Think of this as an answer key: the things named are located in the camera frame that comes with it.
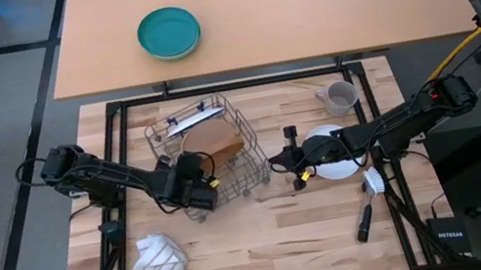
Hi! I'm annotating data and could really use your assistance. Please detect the teal plate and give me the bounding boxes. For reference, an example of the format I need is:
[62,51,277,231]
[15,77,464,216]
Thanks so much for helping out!
[132,1,206,67]

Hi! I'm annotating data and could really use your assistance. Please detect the black metal table frame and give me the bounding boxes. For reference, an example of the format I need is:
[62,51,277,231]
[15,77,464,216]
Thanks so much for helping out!
[24,44,475,270]

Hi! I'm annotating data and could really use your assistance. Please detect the black Netgear router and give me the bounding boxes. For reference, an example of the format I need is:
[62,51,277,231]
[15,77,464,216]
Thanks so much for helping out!
[425,211,475,266]

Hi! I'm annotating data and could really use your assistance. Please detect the black frame clamp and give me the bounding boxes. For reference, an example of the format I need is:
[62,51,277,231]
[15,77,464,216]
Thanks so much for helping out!
[97,218,128,248]

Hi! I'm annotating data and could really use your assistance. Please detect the pale pink plate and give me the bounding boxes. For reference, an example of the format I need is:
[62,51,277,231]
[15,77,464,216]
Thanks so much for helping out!
[301,118,369,186]

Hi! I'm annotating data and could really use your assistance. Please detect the grey wire dish rack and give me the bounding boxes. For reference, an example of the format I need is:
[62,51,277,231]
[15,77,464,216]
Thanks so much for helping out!
[138,85,281,231]

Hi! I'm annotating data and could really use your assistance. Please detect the light wooden desk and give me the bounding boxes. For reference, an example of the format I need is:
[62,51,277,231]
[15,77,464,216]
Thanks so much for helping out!
[36,0,480,107]

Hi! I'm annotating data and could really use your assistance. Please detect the black-handled white dish brush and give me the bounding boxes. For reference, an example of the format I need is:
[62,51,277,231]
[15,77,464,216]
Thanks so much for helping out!
[344,165,396,246]

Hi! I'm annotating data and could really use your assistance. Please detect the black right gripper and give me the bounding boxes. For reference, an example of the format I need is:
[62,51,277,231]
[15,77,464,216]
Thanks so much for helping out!
[262,115,354,196]

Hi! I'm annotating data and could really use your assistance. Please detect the yellow cable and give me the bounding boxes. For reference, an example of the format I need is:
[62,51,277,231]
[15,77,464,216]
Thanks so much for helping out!
[415,4,481,83]

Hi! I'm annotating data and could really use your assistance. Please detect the white striped cloth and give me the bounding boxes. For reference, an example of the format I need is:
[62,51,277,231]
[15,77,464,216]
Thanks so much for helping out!
[108,228,191,270]

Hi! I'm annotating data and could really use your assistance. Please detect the speckled grey mug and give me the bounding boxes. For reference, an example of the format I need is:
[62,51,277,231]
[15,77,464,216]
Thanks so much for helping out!
[313,78,363,121]

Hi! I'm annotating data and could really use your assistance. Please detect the brown wooden plate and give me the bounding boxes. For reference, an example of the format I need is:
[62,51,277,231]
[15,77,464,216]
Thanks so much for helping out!
[177,113,250,178]

